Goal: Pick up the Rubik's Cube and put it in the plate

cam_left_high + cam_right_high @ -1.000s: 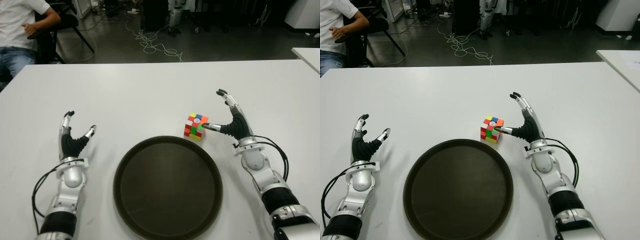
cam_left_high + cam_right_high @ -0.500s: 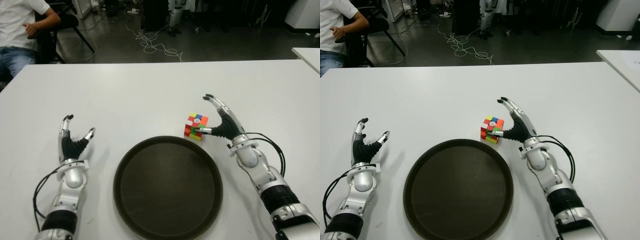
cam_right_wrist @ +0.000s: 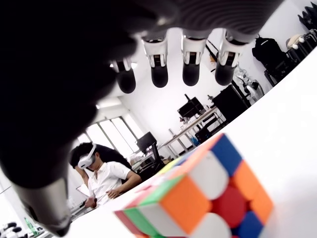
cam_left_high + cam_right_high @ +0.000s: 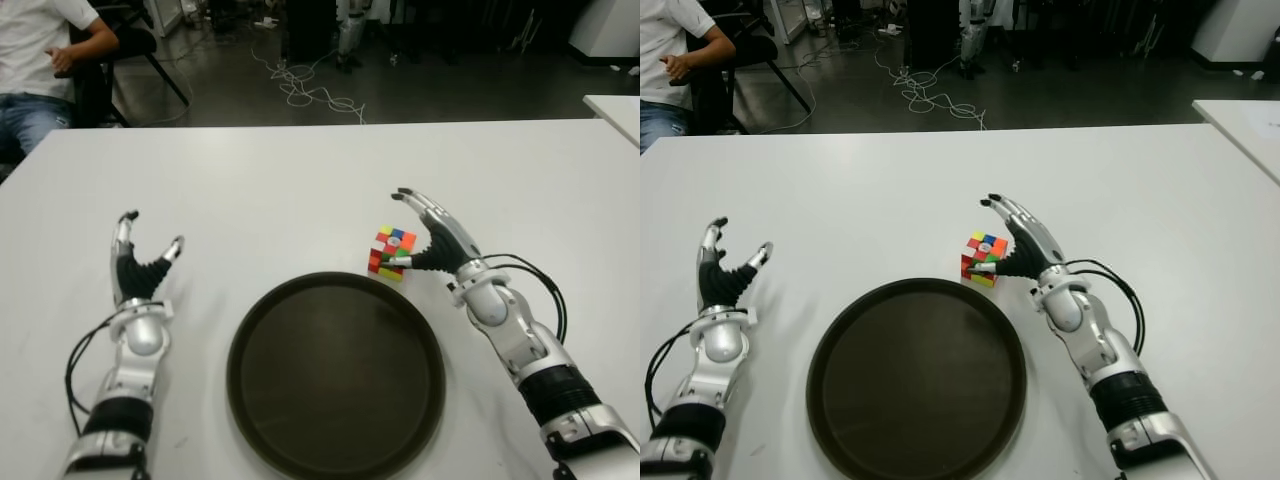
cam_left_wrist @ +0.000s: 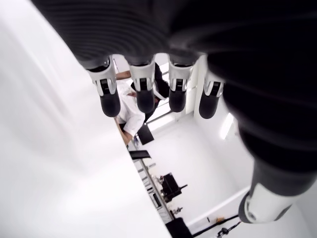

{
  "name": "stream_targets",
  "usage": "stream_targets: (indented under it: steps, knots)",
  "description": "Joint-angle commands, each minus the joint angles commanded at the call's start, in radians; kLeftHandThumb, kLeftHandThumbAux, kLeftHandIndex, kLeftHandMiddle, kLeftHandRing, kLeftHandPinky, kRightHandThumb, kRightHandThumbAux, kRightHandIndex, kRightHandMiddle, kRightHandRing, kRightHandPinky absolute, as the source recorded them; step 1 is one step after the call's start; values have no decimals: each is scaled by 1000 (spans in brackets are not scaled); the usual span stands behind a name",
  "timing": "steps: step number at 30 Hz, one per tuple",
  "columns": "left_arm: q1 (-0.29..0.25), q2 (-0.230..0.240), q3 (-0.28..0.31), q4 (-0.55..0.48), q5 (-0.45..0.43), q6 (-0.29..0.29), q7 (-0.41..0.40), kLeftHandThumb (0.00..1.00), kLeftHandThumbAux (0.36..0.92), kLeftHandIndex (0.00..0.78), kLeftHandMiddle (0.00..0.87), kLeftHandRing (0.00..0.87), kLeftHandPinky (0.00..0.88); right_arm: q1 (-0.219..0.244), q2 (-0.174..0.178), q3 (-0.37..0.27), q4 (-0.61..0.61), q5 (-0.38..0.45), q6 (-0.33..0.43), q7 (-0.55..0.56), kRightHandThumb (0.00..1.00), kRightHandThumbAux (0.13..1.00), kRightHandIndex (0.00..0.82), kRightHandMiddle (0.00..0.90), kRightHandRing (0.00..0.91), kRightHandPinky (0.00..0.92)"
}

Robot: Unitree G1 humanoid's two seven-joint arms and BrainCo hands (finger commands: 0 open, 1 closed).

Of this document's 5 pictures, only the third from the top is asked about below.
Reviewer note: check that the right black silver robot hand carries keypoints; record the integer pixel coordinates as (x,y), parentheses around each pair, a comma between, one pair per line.
(49,74)

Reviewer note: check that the multicoloured Rubik's cube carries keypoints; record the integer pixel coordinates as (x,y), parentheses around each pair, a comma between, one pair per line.
(198,198)

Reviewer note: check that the large bright window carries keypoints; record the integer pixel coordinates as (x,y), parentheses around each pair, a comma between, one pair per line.
(116,134)

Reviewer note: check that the white VR headset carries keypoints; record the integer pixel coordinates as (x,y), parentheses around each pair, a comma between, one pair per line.
(85,160)

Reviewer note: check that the black office chair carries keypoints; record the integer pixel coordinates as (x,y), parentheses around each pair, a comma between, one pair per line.
(146,141)

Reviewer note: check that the seated person in white shirt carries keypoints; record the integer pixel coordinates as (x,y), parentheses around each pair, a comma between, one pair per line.
(109,178)

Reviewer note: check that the black monitor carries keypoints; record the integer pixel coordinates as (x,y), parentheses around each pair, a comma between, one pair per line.
(189,107)

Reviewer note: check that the long white workbench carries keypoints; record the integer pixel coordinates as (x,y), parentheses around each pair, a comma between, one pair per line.
(193,124)

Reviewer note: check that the green bottle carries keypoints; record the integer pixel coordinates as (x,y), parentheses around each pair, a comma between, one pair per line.
(31,226)

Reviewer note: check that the black cabinet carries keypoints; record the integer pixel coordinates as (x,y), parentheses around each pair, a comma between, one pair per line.
(230,104)

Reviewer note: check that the black frame chair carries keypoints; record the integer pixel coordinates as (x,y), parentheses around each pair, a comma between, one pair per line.
(277,72)

